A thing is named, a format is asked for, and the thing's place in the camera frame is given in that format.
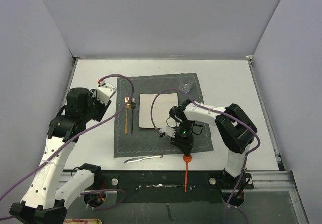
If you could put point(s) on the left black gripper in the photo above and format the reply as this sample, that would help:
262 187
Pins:
93 96

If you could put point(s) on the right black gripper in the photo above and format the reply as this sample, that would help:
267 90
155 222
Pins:
185 145

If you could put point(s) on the orange plastic spoon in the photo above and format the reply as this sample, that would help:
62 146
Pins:
186 159

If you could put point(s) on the silver table knife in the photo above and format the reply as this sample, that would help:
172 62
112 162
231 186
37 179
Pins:
136 159

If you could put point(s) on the white square plate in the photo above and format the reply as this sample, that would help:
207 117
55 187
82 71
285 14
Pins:
161 108

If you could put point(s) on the gold fork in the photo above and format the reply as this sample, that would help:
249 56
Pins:
127 101

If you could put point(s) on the dark handled silver fork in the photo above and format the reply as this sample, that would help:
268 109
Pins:
133 106

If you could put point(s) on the clear plastic cup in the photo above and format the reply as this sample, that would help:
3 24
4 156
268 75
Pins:
185 82

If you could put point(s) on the dark grey cloth placemat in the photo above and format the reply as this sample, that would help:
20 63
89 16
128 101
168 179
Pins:
145 141

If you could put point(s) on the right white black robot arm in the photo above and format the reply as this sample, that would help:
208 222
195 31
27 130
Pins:
236 130

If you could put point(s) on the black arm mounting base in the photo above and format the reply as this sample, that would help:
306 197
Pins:
127 186

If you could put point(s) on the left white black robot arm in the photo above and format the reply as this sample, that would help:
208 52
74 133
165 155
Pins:
43 202

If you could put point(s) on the floral tray edge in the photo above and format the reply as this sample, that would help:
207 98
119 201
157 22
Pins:
82 221

